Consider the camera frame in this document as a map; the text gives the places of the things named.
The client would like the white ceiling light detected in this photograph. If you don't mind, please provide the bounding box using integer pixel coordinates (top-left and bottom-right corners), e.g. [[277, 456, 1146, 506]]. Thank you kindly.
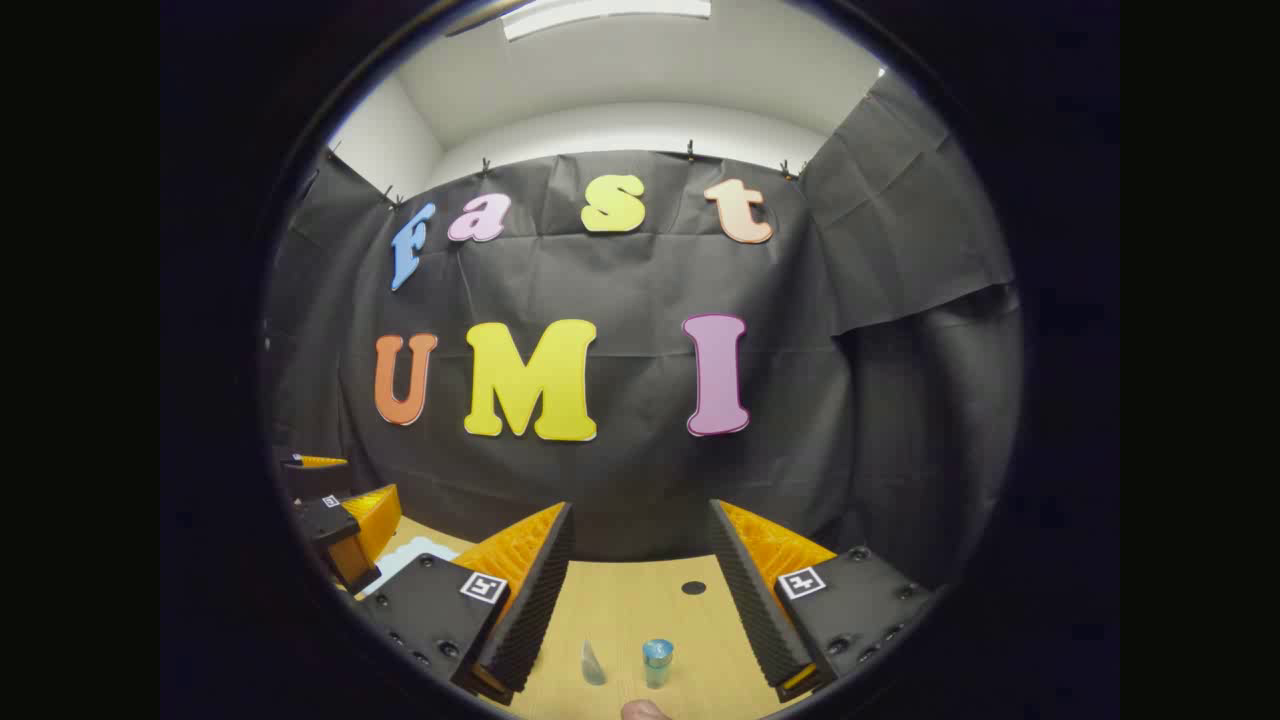
[[500, 0, 713, 41]]

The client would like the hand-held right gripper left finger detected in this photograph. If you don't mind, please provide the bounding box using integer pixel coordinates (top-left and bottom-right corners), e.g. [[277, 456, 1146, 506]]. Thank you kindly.
[[355, 500, 577, 707]]

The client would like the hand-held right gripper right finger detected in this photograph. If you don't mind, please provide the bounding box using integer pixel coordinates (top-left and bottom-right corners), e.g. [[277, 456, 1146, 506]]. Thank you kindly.
[[708, 498, 941, 704]]

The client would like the black backdrop cloth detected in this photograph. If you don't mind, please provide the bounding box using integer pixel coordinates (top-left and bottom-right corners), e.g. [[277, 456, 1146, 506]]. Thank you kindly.
[[262, 70, 1026, 591]]

